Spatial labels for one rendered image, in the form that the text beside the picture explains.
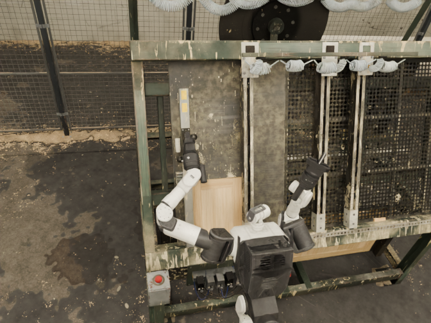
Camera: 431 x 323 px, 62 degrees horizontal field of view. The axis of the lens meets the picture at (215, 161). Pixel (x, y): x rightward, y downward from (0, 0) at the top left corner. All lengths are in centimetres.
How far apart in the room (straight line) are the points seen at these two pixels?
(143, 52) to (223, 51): 43
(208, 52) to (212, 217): 97
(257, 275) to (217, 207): 65
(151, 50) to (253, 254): 114
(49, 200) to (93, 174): 52
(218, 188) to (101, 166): 215
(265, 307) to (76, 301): 172
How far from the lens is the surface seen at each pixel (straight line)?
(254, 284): 175
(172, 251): 223
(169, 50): 198
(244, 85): 208
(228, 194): 221
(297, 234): 186
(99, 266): 329
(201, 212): 220
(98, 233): 349
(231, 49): 204
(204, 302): 288
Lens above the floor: 274
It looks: 41 degrees down
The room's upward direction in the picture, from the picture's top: 7 degrees clockwise
